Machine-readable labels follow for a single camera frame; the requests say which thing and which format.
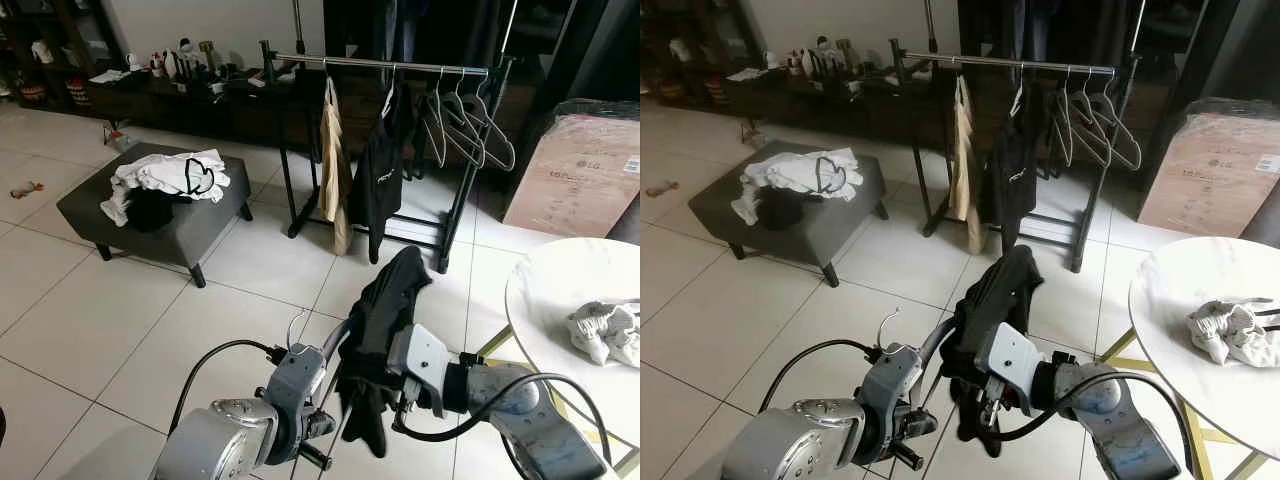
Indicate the grey clothes hanger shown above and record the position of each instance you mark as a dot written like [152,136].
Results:
[1069,135]
[473,135]
[1127,135]
[441,135]
[499,135]
[935,340]
[1101,135]
[337,338]

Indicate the dark grey sofa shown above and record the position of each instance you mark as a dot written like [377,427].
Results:
[628,222]
[1265,215]

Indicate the black shirt with white logo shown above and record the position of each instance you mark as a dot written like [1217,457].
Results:
[380,170]
[1015,170]

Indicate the yellow white small item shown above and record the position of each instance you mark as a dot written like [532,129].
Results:
[257,80]
[889,80]

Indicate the black clothes rack silver rail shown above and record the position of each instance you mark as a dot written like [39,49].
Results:
[420,67]
[1050,67]

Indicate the black power strip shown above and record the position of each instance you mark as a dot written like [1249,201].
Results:
[830,82]
[198,82]

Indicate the red blue floor item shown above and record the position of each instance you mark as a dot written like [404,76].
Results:
[122,140]
[754,140]

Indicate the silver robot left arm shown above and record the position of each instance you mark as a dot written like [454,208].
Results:
[215,445]
[800,445]

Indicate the brown woven basket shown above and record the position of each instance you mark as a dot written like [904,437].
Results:
[665,92]
[32,92]

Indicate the white paper sheets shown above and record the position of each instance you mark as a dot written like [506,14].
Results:
[110,77]
[742,77]

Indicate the dark grey ottoman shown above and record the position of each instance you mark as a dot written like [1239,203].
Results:
[205,200]
[840,200]

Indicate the white dish tan object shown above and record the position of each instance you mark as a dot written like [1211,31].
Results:
[917,76]
[285,76]

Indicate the white garment black trim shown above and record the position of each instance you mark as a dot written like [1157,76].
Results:
[795,172]
[160,172]

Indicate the round white table gold legs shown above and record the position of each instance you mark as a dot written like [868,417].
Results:
[1185,285]
[560,285]

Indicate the white teapot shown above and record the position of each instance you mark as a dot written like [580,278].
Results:
[676,52]
[43,52]

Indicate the small red white bottle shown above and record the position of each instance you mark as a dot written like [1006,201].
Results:
[156,66]
[789,66]

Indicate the plastic wrapped cardboard box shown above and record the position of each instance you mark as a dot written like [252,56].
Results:
[1210,175]
[580,175]

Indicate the woven basket red lid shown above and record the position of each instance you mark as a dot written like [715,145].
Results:
[710,92]
[77,92]

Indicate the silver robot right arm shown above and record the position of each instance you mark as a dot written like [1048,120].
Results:
[555,450]
[1140,450]

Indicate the dark wood shelf unit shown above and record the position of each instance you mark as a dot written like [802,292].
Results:
[60,40]
[690,40]

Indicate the beige shirt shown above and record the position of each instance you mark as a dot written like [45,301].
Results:
[333,165]
[964,165]

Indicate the low dark wood cabinet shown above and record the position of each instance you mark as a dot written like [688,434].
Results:
[215,110]
[845,110]

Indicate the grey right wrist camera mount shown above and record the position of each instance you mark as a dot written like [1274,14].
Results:
[1008,360]
[420,360]

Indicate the grey white figurine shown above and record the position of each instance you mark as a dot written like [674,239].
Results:
[187,53]
[820,53]

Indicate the orange grey floor toy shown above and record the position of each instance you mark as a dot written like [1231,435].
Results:
[27,190]
[660,189]

